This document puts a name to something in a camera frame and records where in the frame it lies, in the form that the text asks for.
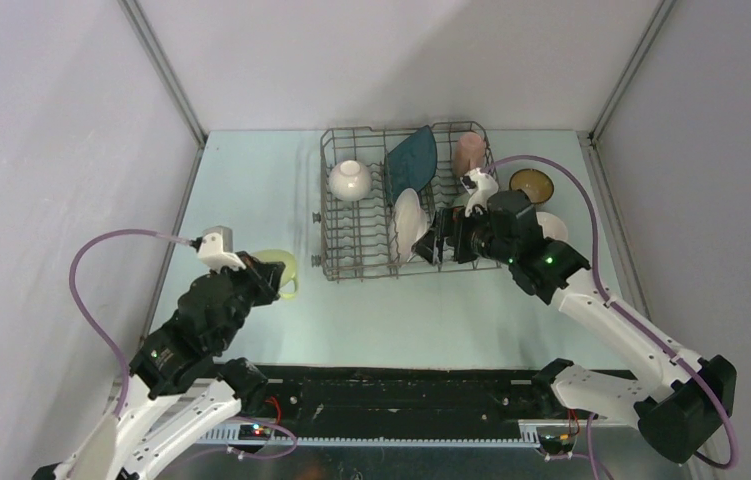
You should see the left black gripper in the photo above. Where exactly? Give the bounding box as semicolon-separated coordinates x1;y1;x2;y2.
214;249;286;350

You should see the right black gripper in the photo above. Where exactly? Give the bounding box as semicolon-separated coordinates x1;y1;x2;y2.
411;202;516;266

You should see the yellow-green mug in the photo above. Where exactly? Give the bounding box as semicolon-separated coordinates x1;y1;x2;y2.
251;249;300;300

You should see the white scalloped plate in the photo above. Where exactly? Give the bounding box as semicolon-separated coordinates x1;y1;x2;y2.
388;188;429;265

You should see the teal square plate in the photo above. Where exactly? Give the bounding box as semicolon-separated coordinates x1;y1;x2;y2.
385;125;438;203

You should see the pink mug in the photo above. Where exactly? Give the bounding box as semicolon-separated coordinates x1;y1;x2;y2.
452;132;486;177

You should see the white ribbed bowl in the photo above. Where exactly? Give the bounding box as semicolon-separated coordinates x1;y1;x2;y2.
328;160;372;202

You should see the small white bowl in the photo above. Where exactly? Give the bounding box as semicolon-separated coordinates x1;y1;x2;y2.
536;212;569;242

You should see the brown glazed bowl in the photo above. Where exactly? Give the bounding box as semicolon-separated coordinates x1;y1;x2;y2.
509;168;555;206

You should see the pale green bowl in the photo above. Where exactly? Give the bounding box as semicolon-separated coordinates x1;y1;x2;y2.
451;193;471;209

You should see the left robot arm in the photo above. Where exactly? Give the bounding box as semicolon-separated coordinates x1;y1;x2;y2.
33;251;298;479

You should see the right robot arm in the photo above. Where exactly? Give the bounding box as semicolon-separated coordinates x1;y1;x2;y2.
413;191;737;463

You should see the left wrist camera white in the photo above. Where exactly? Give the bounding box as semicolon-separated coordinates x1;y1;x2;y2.
190;225;246;273

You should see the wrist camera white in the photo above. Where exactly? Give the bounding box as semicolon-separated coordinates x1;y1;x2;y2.
190;225;246;273
460;168;499;218

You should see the grey wire dish rack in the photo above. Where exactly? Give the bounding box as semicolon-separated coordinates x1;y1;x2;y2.
310;120;515;283

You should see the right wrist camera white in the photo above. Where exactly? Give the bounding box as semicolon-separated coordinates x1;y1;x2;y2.
460;168;499;218

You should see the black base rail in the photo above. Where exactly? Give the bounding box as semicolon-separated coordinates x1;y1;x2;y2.
133;360;668;444

